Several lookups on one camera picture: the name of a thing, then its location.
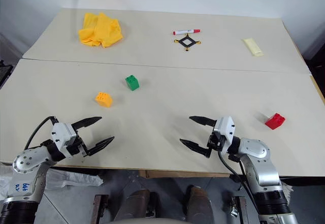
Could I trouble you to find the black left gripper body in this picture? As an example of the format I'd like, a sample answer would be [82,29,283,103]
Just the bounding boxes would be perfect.
[66,131,89,158]

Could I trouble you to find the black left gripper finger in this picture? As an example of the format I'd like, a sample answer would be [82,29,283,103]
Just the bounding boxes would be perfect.
[85,136,115,157]
[71,116,103,133]

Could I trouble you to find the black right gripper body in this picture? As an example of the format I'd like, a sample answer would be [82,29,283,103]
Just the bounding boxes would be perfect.
[206,125,225,158]

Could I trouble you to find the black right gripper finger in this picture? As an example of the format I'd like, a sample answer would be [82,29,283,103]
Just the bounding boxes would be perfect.
[179,138,210,158]
[188,115,217,128]

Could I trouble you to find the yellow toy block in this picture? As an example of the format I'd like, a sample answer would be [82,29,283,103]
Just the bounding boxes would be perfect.
[95,91,113,109]

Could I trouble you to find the white plastic bag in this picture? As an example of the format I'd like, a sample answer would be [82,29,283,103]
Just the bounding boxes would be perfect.
[0,162,104,203]

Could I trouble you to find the green toy block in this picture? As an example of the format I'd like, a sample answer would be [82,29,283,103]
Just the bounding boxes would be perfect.
[125,74,141,91]

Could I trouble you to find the red toy block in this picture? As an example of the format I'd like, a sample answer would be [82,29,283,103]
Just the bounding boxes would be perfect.
[264,112,286,131]

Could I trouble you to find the cream plastic packet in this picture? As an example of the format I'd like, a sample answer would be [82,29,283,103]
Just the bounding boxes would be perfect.
[241,38,265,57]

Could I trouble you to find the red whiteboard marker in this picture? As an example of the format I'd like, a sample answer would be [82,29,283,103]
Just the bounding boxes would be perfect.
[173,28,202,36]

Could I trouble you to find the yellow cloth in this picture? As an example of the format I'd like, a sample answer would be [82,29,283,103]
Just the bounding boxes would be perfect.
[78,12,124,48]

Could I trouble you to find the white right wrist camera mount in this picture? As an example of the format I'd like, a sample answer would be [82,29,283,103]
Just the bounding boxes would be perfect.
[212,115,236,154]

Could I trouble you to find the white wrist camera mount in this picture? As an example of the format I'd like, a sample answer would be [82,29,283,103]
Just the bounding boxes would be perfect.
[50,122,78,158]
[212,115,236,154]

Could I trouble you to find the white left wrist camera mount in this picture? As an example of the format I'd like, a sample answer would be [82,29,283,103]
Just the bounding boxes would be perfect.
[50,122,78,158]

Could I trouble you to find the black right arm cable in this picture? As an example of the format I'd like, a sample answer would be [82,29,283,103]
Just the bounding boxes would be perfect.
[217,148,263,224]

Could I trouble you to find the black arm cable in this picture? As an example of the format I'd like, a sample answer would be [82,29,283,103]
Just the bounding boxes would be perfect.
[217,148,263,224]
[23,116,59,150]

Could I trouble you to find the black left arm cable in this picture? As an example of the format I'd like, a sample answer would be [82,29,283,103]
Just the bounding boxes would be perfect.
[23,116,59,150]

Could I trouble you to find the black yellow square frame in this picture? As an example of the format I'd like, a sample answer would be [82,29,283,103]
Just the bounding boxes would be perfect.
[174,33,202,52]

